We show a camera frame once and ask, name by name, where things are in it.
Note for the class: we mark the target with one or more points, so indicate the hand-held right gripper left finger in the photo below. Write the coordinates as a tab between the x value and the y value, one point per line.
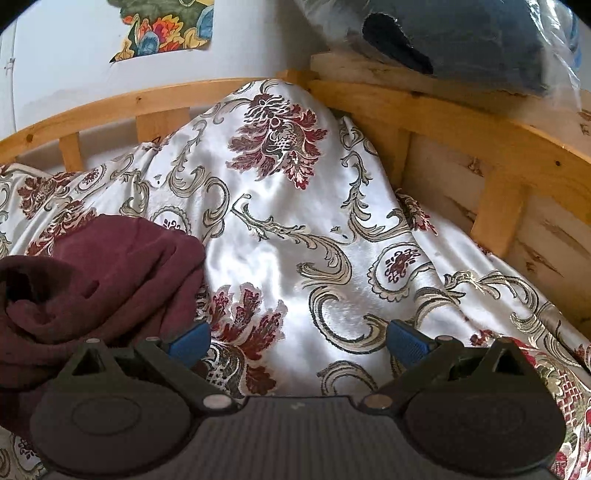
191	342

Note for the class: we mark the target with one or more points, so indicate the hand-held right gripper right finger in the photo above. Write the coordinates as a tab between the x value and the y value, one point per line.
406	345

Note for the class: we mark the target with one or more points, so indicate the maroon long-sleeve top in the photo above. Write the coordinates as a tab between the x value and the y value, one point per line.
101	277

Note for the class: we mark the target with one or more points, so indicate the clear plastic bag of clothes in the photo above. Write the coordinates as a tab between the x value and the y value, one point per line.
461	37

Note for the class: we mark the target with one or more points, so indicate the floral satin bedspread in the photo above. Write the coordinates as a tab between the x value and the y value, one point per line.
295	221

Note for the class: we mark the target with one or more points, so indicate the wooden bed frame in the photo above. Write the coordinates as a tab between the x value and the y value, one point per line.
461	129

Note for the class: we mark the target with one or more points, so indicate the white wall pipe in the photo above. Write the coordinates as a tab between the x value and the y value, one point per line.
9	92

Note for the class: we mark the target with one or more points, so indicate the landscape drawing wall poster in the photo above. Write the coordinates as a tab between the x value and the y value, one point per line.
171	27

